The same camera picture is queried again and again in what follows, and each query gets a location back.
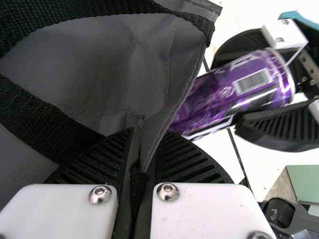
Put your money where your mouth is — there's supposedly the dark grey bag with straps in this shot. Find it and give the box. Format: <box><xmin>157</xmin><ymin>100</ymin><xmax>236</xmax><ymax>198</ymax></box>
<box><xmin>0</xmin><ymin>0</ymin><xmax>223</xmax><ymax>239</ymax></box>

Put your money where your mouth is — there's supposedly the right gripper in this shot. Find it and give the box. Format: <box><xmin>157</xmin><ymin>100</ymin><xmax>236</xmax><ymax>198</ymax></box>
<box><xmin>211</xmin><ymin>9</ymin><xmax>319</xmax><ymax>100</ymax></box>

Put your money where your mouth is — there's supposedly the purple can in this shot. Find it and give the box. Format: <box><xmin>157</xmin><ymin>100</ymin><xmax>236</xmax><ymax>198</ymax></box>
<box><xmin>167</xmin><ymin>48</ymin><xmax>297</xmax><ymax>142</ymax></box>

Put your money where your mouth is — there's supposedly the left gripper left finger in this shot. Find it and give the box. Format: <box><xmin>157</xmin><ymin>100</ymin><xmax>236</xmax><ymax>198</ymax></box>
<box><xmin>0</xmin><ymin>126</ymin><xmax>134</xmax><ymax>239</ymax></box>

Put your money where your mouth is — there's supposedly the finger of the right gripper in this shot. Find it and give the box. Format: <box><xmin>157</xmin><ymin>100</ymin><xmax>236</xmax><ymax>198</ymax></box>
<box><xmin>234</xmin><ymin>99</ymin><xmax>319</xmax><ymax>153</ymax></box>

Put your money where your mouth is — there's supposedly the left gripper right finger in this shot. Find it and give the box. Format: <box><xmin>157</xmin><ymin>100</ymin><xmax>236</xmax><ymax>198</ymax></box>
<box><xmin>149</xmin><ymin>131</ymin><xmax>278</xmax><ymax>239</ymax></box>

